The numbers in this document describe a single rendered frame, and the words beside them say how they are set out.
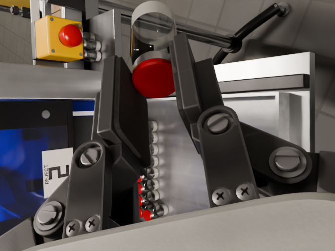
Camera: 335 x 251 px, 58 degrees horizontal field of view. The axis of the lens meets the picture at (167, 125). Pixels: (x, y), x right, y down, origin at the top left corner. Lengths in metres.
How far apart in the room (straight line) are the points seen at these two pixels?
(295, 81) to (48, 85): 0.41
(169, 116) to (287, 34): 0.94
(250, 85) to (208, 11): 1.23
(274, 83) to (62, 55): 0.38
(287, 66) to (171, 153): 0.25
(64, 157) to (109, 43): 0.27
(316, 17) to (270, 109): 0.97
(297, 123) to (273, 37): 1.02
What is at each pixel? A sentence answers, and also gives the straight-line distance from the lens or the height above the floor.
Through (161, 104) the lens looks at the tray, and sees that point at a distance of 0.57.
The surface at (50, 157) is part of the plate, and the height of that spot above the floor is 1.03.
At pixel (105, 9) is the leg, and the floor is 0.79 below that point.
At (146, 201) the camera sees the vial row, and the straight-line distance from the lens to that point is 0.58.
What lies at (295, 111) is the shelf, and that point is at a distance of 0.43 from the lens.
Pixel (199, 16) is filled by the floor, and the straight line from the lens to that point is 1.67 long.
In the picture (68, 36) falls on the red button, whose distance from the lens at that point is 0.59.
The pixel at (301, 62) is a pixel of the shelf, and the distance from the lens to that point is 0.44.
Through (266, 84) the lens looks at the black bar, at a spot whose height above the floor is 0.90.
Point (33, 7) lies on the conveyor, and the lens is 0.83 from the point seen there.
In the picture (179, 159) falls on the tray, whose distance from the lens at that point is 0.54.
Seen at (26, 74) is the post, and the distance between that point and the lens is 0.58.
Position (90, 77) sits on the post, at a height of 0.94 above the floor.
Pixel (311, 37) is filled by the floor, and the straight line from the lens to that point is 1.38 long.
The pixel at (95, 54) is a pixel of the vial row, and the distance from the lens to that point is 0.71.
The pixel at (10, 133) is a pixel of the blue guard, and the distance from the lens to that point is 0.56.
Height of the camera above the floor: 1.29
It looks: 47 degrees down
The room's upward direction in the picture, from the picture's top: 95 degrees counter-clockwise
